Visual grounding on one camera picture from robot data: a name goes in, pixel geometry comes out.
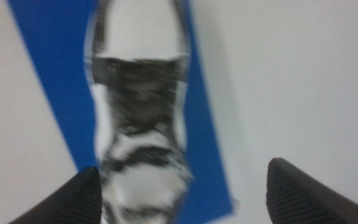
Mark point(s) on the white and black toy shoe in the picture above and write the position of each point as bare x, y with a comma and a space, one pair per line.
141, 109

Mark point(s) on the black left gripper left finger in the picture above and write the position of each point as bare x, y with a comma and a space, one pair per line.
73, 202

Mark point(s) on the blue rectangular mat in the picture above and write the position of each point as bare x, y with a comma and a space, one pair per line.
57, 62

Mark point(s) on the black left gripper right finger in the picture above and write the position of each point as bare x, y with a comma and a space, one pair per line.
300, 199

